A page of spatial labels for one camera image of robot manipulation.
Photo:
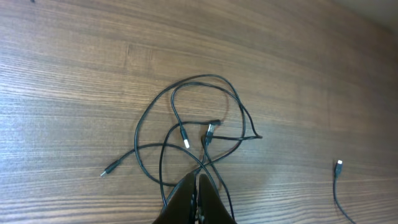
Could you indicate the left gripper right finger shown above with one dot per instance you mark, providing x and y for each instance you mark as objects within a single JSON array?
[{"x": 210, "y": 207}]

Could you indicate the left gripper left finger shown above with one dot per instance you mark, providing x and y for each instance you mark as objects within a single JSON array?
[{"x": 182, "y": 206}]

